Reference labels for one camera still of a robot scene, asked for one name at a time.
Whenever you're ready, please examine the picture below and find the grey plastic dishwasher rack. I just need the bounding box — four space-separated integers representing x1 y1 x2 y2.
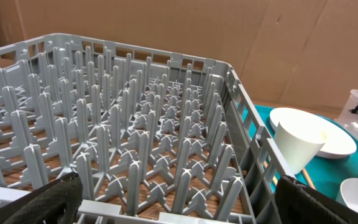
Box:
0 34 290 223

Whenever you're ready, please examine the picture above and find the clear plastic waste bin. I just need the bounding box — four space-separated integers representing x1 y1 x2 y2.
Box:
335 89 358 140

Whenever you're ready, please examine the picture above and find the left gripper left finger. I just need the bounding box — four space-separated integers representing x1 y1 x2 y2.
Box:
0 172 83 224

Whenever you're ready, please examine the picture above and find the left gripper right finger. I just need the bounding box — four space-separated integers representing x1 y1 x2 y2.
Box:
275 175 358 224

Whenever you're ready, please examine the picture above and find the white paper cup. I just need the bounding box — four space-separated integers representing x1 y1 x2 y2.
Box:
273 121 328 174

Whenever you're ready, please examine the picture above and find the large white round plate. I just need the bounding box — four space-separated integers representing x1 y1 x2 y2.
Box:
270 107 357 159

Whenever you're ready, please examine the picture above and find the teal plastic serving tray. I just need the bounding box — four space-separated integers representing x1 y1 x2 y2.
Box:
255 105 358 199

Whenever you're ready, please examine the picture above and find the brown cardboard backdrop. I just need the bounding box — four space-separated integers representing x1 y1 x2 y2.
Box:
0 0 358 112

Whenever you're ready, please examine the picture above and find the right wooden chopstick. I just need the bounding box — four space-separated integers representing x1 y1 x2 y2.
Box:
301 169 316 189

